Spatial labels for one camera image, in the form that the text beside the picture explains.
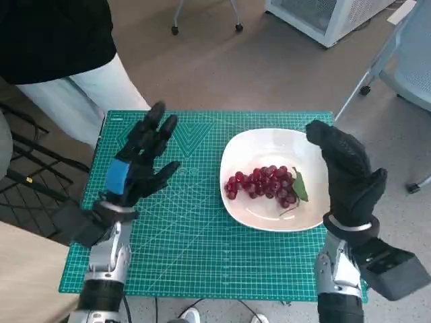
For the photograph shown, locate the white square plate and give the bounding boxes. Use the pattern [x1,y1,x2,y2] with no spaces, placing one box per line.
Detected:
[220,128,333,232]

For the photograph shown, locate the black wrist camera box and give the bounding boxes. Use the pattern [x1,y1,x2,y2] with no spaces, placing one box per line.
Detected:
[352,237,424,302]
[53,199,108,248]

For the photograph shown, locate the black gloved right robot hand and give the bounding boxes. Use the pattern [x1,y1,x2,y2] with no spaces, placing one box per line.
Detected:
[305,120,388,229]

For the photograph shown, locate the black wire rack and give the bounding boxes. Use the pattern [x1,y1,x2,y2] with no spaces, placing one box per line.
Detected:
[0,100,90,245]

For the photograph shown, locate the white cabinet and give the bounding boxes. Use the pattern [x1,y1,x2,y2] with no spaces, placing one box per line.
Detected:
[264,0,397,50]

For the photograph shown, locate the office chair with castors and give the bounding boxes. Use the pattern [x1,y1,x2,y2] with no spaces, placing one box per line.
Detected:
[170,0,244,36]

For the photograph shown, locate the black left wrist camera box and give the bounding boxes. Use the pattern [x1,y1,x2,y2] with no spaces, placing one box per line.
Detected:
[53,199,108,248]

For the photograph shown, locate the grey mesh chair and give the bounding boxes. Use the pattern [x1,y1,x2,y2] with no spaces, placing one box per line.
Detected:
[335,0,431,194]

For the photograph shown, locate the red toy grapes with leaf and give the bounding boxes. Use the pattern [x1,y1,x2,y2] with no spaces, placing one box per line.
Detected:
[224,164,310,218]

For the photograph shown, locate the green cutting mat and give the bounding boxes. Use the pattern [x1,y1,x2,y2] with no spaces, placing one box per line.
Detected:
[59,110,370,301]

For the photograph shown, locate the light wooden desk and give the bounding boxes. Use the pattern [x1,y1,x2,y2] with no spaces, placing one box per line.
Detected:
[0,220,85,323]

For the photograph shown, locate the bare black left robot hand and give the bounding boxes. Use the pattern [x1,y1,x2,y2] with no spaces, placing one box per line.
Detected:
[106,102,182,211]

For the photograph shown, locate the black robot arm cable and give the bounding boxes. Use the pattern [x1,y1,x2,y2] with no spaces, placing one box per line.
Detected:
[121,295,133,323]

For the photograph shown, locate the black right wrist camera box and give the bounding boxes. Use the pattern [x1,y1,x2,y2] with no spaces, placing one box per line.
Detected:
[352,237,424,302]

